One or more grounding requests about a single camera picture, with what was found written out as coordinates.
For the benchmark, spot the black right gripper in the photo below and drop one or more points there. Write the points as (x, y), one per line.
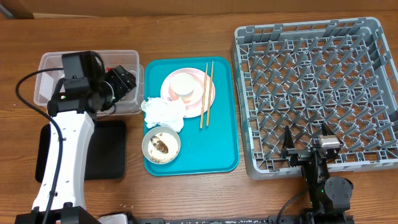
(305, 154)

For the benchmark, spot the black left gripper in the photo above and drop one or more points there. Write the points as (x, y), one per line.
(122, 78)

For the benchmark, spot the white napkin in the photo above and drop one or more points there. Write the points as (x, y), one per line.
(160, 112)

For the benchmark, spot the grey small bowl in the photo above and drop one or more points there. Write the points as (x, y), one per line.
(152, 132)

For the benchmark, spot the cream white cup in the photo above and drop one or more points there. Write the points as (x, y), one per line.
(182, 84)

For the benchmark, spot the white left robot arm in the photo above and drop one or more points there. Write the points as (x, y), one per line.
(72, 112)

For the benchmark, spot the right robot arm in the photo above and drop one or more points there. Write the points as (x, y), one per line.
(329, 196)

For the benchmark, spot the grey dishwasher rack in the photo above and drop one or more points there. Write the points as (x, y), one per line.
(304, 74)

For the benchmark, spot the clear plastic bin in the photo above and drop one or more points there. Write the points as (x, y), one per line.
(130, 104)

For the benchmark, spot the black plastic tray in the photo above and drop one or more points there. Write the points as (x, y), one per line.
(106, 157)

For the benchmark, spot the teal plastic tray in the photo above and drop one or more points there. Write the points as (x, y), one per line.
(205, 148)

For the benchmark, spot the brown food scrap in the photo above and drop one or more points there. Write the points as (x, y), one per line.
(159, 144)

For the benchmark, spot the left wooden chopstick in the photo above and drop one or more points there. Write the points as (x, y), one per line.
(203, 96)

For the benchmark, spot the wooden chopstick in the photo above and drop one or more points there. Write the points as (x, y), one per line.
(210, 95)
(203, 96)

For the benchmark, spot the right wooden chopstick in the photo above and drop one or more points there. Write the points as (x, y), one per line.
(210, 95)

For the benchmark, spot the pink plate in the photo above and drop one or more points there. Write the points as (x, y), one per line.
(193, 102)

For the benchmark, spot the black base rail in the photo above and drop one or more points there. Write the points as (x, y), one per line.
(242, 221)

